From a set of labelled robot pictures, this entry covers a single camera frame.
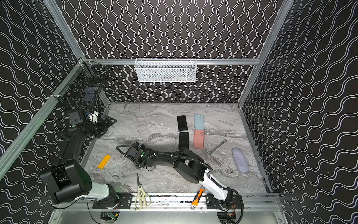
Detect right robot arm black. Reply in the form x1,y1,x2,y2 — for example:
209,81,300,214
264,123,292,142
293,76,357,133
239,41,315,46
116,142,244,211

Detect pink phone case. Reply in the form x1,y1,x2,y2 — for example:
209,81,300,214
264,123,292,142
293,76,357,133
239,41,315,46
193,130,205,149

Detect yellow rectangular block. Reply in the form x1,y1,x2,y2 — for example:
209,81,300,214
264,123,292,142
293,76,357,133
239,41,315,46
98,155,111,169

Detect phone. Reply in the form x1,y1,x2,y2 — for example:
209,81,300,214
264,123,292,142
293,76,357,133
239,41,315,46
179,132,189,151

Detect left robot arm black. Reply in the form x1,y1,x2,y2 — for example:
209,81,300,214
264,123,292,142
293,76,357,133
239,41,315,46
40,109,119,209

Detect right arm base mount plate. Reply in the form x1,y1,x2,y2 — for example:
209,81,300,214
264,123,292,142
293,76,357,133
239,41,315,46
205,193,245,211

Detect white wire mesh basket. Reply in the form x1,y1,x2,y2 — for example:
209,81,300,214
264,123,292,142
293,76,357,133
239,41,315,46
134,58,198,83

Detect black smartphone green case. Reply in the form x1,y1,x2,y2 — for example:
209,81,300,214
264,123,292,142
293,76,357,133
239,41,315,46
177,115,188,132

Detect orange handled adjustable wrench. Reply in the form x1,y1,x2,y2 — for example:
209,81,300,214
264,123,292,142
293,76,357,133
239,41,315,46
191,186,205,210

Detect purple round object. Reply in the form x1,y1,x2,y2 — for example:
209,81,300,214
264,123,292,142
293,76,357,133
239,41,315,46
232,147,249,173

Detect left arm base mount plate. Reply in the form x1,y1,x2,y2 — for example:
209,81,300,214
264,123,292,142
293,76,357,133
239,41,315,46
92,193,132,210

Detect beige handled scissors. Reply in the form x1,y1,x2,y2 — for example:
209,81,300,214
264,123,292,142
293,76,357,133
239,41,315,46
134,174,152,210

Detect black wire basket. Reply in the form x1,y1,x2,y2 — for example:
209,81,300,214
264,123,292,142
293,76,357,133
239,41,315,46
58,61,110,111

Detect light blue phone case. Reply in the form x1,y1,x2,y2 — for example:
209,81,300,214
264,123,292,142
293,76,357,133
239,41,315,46
194,114,205,130

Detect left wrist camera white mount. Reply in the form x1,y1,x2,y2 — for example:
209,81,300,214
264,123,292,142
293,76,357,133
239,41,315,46
85,111,99,124

